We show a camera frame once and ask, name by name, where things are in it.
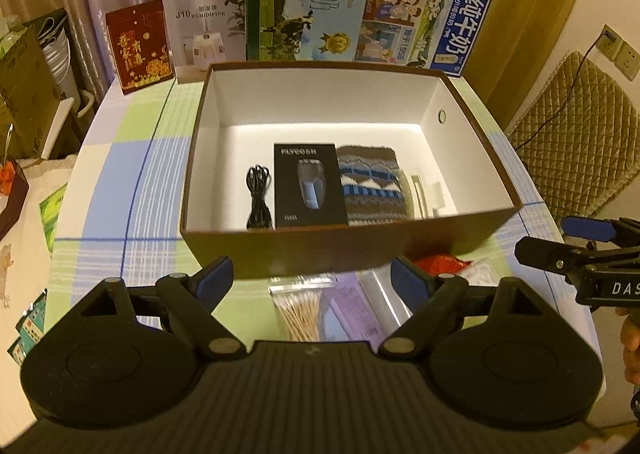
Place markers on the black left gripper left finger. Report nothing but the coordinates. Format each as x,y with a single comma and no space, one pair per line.
190,301

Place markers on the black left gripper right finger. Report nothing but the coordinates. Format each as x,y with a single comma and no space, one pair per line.
434,302

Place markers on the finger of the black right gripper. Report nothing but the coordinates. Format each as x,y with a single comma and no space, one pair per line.
622,231
555,257

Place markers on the red snack packet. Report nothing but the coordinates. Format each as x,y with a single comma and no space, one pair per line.
435,265

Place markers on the purple cream tube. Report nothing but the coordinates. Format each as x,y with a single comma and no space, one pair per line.
346,314

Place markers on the cotton swab bag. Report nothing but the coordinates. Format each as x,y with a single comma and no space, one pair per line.
299,302

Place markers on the person's right hand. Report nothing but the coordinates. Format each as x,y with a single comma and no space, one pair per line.
630,339

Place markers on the clear plastic cup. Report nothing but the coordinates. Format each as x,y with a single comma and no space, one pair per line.
386,305

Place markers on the clear small plastic item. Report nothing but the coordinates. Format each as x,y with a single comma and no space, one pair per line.
430,200

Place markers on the quilted gold chair cushion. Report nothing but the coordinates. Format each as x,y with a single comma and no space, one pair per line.
579,140

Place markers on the plaid tablecloth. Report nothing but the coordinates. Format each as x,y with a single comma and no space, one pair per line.
120,215

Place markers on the brown blue knitted cloth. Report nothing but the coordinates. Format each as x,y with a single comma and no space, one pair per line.
372,185

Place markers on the black shaver box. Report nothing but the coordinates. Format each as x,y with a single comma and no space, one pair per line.
307,185

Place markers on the green leaflet on floor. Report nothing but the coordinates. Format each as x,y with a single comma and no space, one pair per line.
50,209

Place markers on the brown open storage box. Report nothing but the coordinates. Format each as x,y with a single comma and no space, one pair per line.
246,108

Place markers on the dark paper shopping bag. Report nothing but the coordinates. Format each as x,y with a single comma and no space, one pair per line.
41,102

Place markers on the red gift box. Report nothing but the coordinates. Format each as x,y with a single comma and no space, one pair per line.
139,45

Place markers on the blue milk carton box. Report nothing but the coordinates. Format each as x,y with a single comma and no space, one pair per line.
429,34

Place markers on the white humidifier box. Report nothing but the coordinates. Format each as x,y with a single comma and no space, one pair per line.
201,33

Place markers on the wall power socket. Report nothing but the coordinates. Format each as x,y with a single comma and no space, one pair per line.
624,56

